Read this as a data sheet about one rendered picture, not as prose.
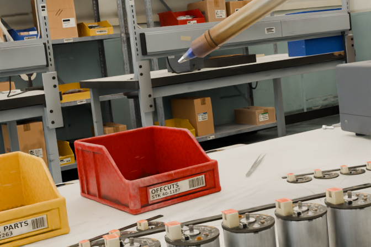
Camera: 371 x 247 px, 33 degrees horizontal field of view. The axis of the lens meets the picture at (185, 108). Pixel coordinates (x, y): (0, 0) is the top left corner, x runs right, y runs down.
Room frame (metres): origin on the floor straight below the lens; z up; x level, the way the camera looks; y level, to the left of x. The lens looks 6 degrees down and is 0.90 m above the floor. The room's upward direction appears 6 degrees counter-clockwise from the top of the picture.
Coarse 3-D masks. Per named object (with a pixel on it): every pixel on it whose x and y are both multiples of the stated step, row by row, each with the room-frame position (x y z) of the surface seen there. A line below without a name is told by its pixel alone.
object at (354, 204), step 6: (354, 192) 0.31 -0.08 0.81; (360, 192) 0.31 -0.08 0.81; (360, 198) 0.30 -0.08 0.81; (366, 198) 0.30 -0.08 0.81; (330, 204) 0.29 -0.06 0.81; (342, 204) 0.29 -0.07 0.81; (348, 204) 0.29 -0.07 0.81; (354, 204) 0.29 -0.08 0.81; (360, 204) 0.29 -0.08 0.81; (366, 204) 0.29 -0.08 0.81
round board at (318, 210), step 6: (294, 204) 0.30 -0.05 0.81; (306, 204) 0.30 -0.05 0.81; (312, 204) 0.30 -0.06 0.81; (318, 204) 0.30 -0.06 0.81; (312, 210) 0.29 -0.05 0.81; (318, 210) 0.29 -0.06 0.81; (324, 210) 0.29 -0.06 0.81; (276, 216) 0.29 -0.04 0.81; (282, 216) 0.28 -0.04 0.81; (288, 216) 0.28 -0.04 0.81; (294, 216) 0.28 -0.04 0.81; (300, 216) 0.28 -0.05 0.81; (306, 216) 0.28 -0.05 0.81; (312, 216) 0.28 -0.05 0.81; (318, 216) 0.28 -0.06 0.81
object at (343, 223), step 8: (352, 200) 0.30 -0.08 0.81; (328, 208) 0.30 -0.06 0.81; (336, 208) 0.29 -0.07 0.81; (344, 208) 0.29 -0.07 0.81; (352, 208) 0.29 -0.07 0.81; (360, 208) 0.29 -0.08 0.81; (368, 208) 0.29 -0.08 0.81; (328, 216) 0.30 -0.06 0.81; (336, 216) 0.29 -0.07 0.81; (344, 216) 0.29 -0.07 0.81; (352, 216) 0.29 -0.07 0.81; (360, 216) 0.29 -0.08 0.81; (368, 216) 0.29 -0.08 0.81; (328, 224) 0.30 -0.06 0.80; (336, 224) 0.29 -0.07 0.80; (344, 224) 0.29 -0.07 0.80; (352, 224) 0.29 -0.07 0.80; (360, 224) 0.29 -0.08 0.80; (368, 224) 0.29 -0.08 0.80; (328, 232) 0.30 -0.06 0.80; (336, 232) 0.29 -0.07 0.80; (344, 232) 0.29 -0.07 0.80; (352, 232) 0.29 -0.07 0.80; (360, 232) 0.29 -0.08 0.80; (368, 232) 0.29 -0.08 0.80; (336, 240) 0.29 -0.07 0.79; (344, 240) 0.29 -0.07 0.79; (352, 240) 0.29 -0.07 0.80; (360, 240) 0.29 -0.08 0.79; (368, 240) 0.29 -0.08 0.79
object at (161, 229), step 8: (368, 184) 0.32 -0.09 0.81; (344, 192) 0.32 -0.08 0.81; (296, 200) 0.31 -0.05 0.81; (304, 200) 0.31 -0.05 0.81; (248, 208) 0.30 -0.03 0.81; (256, 208) 0.30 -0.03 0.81; (264, 208) 0.30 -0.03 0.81; (216, 216) 0.30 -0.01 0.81; (184, 224) 0.29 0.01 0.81; (192, 224) 0.29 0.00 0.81; (136, 232) 0.28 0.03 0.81; (144, 232) 0.28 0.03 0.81; (152, 232) 0.28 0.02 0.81; (160, 232) 0.28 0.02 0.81; (96, 240) 0.28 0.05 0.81; (104, 240) 0.28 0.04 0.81
